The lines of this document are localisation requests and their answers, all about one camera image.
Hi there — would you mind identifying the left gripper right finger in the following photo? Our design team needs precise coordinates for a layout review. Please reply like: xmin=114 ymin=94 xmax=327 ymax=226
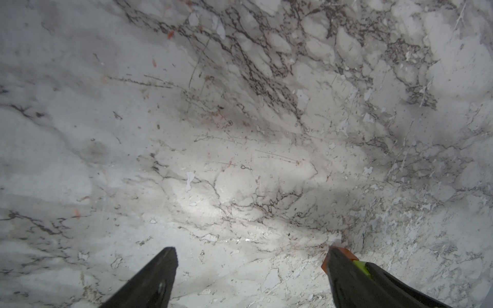
xmin=328 ymin=263 xmax=401 ymax=307

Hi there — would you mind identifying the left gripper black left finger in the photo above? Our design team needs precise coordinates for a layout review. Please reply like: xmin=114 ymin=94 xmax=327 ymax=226
xmin=100 ymin=247 xmax=178 ymax=308

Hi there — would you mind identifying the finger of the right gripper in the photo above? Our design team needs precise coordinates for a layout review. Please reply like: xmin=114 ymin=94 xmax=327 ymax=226
xmin=365 ymin=263 xmax=451 ymax=308

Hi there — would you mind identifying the green lego brick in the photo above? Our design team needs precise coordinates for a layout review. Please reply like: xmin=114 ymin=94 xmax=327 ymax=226
xmin=353 ymin=260 xmax=372 ymax=279

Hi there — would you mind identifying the orange lego brick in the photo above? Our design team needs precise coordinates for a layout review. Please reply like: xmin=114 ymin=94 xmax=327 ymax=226
xmin=321 ymin=246 xmax=359 ymax=275

